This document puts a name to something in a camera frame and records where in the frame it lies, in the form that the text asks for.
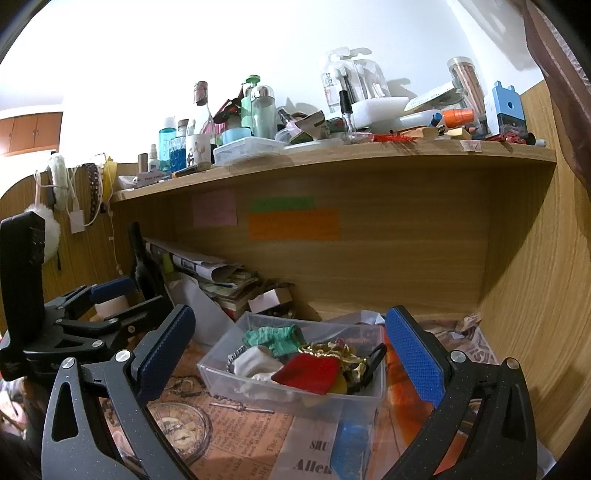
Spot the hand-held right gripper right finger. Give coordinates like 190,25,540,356
385,305,539,480

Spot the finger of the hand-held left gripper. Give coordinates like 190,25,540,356
23,296,174,363
44,276,138,319

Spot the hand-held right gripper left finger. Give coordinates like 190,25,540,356
41,304,197,480

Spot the black hair band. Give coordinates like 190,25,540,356
346,342,387,393

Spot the clear plastic storage box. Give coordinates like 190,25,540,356
198,311,387,421

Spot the gold chain jewellery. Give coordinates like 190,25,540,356
298,342,370,384

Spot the white cloth with black trim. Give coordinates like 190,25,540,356
226,345,284,384

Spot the green sock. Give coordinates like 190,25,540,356
244,324,305,357

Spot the red cloth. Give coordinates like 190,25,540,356
271,354,341,395

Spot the pink roll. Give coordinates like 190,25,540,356
95,295,130,319

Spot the white fluffy pompom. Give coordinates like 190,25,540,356
23,204,62,257

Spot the stack of newspapers and books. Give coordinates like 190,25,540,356
143,236,262,321

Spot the vintage printed paper mat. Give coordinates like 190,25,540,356
99,314,499,480

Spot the studded headband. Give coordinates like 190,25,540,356
83,163,102,222

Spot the blue card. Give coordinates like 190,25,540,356
330,418,375,480

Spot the white fluffy headband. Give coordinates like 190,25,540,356
46,154,70,210

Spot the yellow headband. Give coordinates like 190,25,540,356
100,157,118,204

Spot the white tube with red print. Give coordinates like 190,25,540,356
117,173,171,190

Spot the small cardboard box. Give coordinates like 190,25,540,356
248,286,296,317

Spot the pink sticky note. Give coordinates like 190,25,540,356
191,190,238,228

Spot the white printed paper sheet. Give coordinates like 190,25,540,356
268,406,345,480

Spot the blue bead bottle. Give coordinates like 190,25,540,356
169,120,191,174

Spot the blue mouthwash bottle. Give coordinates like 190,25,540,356
158,117,178,174

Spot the white printed mug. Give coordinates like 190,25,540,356
185,134,214,169

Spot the orange sticky note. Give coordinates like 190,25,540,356
248,209,341,241

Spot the green sticky note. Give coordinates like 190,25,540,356
250,197,315,210

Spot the clear lidded container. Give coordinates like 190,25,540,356
212,137,287,167

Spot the light blue jar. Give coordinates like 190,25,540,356
222,127,252,146

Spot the glass bottle with cork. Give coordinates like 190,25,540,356
193,82,211,137

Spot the wooden desk shelf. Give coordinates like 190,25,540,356
111,138,557,201

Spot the frosted bottle with silver cap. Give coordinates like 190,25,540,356
252,85,278,139

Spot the green pump bottle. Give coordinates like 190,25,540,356
241,75,262,130

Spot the white plastic dish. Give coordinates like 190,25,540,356
353,96,411,127

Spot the blue pencil sharpener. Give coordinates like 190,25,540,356
485,80,527,137

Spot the clear jar of pencils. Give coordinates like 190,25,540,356
447,56,485,121

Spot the clear blister pack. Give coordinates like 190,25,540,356
321,47,389,114

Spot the brown pink curtain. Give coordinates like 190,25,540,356
522,0,591,195

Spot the wooden wall cabinet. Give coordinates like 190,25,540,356
0,112,63,155

